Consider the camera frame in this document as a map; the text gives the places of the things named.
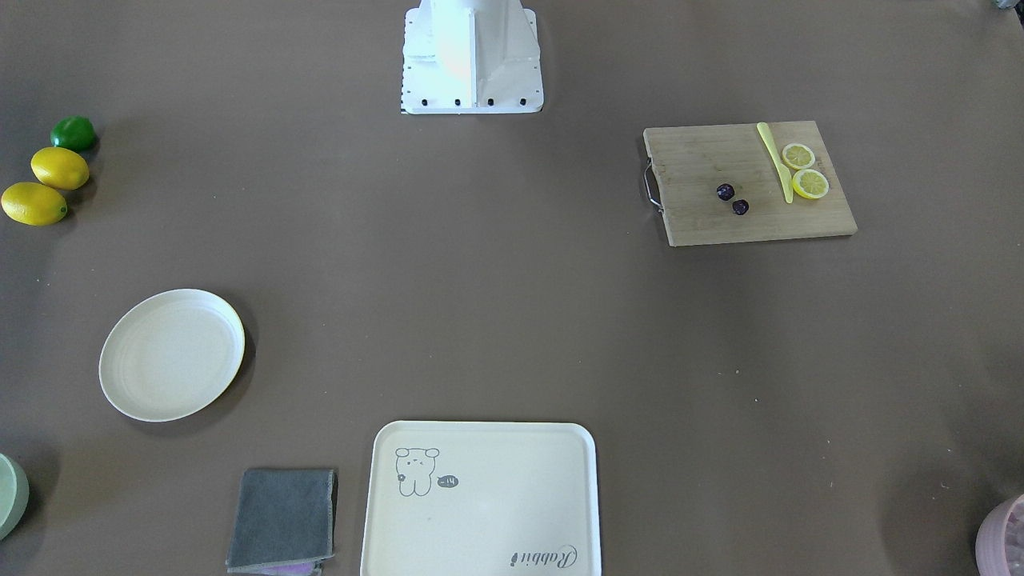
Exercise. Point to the mint green bowl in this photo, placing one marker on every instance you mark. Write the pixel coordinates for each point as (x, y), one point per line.
(15, 492)

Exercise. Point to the pink bowl with ice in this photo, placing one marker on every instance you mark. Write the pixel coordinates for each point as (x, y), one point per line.
(999, 541)

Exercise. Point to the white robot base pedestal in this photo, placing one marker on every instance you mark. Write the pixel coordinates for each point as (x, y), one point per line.
(471, 57)

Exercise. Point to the lemon slice upper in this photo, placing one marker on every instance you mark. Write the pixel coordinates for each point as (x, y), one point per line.
(798, 156)

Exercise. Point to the lemon slice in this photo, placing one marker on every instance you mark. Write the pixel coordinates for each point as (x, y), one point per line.
(810, 184)
(798, 156)

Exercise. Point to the yellow lemon near lime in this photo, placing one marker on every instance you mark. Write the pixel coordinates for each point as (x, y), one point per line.
(60, 168)

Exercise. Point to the yellow plastic knife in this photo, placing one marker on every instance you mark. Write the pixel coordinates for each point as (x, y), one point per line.
(784, 173)

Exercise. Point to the cream round plate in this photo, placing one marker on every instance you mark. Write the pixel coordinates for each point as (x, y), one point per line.
(171, 355)

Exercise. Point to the lemon slice lower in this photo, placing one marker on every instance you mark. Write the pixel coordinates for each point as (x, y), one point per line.
(810, 184)

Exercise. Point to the green lime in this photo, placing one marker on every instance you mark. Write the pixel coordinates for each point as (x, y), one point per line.
(76, 133)

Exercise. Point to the bamboo cutting board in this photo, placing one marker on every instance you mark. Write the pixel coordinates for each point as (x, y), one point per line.
(688, 163)

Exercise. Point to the cream rabbit tray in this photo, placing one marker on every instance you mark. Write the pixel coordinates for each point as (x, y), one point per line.
(482, 498)

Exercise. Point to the grey folded cloth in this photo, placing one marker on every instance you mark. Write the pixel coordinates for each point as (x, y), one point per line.
(284, 522)

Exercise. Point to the yellow lemon far from lime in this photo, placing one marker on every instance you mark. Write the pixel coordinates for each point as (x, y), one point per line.
(33, 204)

